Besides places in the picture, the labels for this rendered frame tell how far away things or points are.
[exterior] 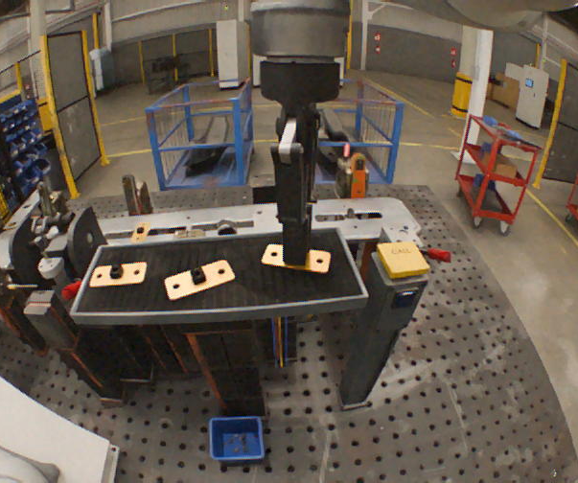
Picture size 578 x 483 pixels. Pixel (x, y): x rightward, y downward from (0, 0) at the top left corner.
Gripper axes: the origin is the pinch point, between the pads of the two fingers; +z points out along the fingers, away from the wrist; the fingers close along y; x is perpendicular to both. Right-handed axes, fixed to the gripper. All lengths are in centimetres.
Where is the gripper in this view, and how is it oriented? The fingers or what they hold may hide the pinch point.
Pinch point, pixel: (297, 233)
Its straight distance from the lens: 37.6
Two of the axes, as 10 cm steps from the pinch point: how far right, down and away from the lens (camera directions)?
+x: -9.7, -1.4, 1.8
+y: 2.2, -6.0, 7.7
